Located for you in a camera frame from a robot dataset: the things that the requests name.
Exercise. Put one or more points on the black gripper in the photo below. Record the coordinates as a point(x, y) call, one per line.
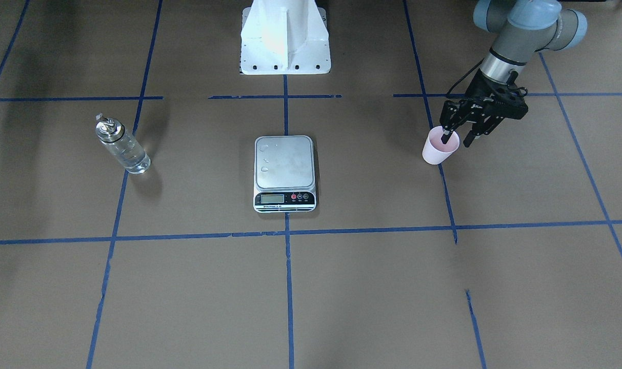
point(478, 86)

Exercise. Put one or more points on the pink paper cup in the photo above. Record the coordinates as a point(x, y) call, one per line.
point(435, 151)

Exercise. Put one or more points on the clear glass sauce bottle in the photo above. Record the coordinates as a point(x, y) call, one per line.
point(122, 145)

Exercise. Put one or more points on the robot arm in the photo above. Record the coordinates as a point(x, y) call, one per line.
point(522, 28)

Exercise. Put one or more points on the silver digital kitchen scale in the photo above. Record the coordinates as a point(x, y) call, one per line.
point(284, 174)

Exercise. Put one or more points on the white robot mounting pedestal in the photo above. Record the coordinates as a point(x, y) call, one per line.
point(284, 38)

